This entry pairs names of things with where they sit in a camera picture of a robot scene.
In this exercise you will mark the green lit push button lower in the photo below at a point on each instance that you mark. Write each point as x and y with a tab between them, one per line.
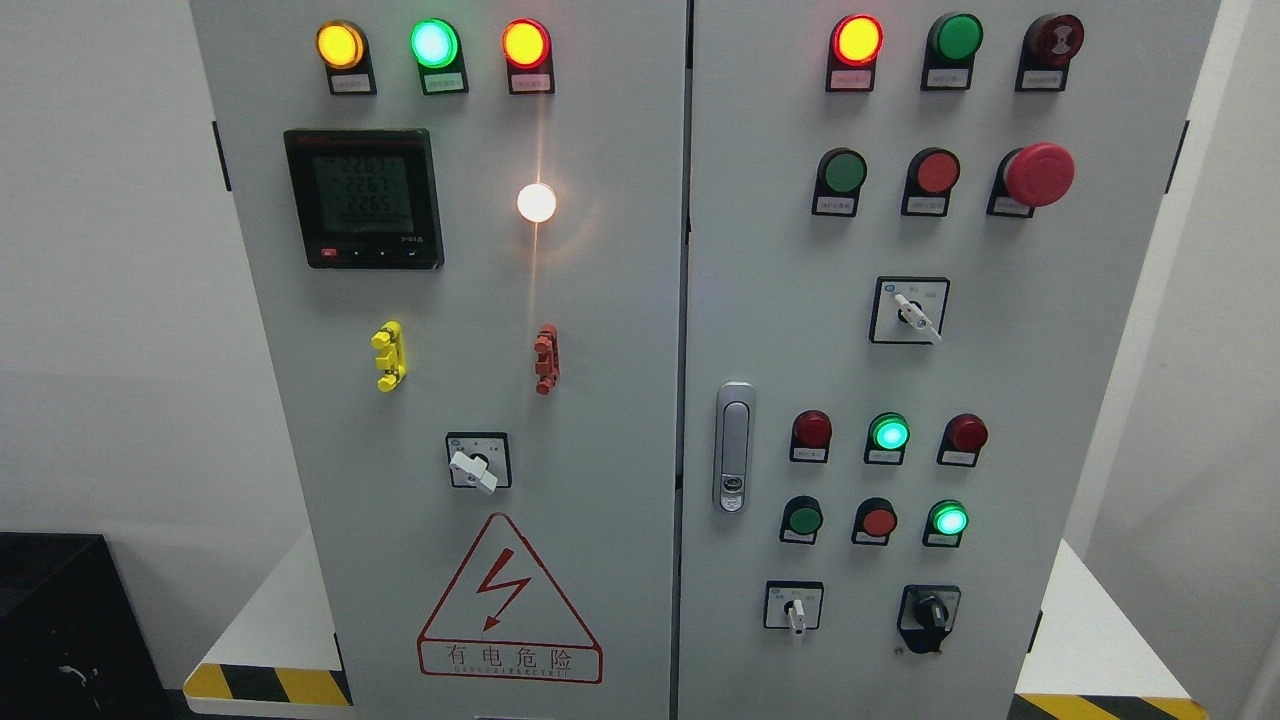
945	524

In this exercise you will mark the dark red indicator light left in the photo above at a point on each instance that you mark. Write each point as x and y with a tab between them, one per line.
810	438

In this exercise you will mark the white selector switch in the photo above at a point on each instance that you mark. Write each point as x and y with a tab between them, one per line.
908	310
793	606

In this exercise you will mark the black digital power meter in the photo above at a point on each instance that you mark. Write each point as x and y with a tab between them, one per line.
366	198

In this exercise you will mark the dark red indicator light right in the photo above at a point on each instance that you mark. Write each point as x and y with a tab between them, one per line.
962	440

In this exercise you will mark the yellow indicator light top left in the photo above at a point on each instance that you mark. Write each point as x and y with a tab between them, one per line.
344	49

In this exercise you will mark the black knob selector switch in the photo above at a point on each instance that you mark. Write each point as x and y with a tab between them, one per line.
927	615

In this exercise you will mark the green lit indicator light top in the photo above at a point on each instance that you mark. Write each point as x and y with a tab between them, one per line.
438	52

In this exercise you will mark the red emergency stop mushroom button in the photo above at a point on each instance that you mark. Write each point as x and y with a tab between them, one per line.
1029	178

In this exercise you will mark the red-rimmed yellow indicator light left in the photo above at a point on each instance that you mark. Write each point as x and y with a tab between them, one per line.
527	49

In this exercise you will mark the red-rimmed yellow indicator light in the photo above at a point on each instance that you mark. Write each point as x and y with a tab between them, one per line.
527	49
854	46

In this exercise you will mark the dark green indicator light top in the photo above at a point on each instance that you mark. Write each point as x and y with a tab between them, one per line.
950	48

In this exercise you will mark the dark red indicator light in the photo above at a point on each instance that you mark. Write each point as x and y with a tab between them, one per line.
962	440
810	438

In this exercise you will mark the red electric hazard warning sticker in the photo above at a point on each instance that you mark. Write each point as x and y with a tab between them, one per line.
504	616

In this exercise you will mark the green push button upper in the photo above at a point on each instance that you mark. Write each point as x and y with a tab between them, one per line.
838	180

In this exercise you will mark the yellow terminal connector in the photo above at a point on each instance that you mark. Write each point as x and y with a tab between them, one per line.
389	355

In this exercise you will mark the red push button lower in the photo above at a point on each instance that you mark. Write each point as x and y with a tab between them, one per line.
874	522

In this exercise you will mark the dark red buzzer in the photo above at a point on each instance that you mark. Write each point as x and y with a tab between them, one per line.
1049	45

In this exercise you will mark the white selector switch lower right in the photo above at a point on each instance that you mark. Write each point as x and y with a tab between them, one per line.
793	606

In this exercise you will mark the grey right cabinet door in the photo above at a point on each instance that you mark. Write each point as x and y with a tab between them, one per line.
782	300

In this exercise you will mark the red push button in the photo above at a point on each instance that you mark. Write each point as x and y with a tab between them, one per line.
929	180
874	522

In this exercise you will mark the red terminal connector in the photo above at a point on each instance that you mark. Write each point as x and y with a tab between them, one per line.
547	360

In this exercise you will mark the grey left cabinet door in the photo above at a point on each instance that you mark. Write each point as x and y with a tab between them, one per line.
593	462

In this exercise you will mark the red-rimmed yellow indicator light right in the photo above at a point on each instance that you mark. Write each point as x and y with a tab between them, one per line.
854	46

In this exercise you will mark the white lit indicator light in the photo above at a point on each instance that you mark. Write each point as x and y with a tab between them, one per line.
537	202

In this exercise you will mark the green lit indicator light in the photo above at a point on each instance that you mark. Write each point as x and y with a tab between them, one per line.
438	52
888	436

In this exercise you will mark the grey cabinet door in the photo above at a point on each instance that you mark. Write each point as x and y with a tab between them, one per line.
593	462
782	300

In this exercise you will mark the silver door latch handle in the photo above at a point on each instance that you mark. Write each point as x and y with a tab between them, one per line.
734	426

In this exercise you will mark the red push button upper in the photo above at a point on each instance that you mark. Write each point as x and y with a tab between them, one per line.
929	180

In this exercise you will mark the white platform base hazard stripes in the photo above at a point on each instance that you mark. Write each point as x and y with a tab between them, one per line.
279	657

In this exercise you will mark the white selector switch upper right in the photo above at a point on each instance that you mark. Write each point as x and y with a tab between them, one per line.
908	310

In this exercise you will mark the white selector switch left door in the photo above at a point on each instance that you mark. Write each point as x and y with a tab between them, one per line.
479	460

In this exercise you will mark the green lit indicator light middle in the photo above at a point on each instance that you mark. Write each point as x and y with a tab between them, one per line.
888	436

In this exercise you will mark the black box lower left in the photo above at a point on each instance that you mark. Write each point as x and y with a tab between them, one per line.
71	647

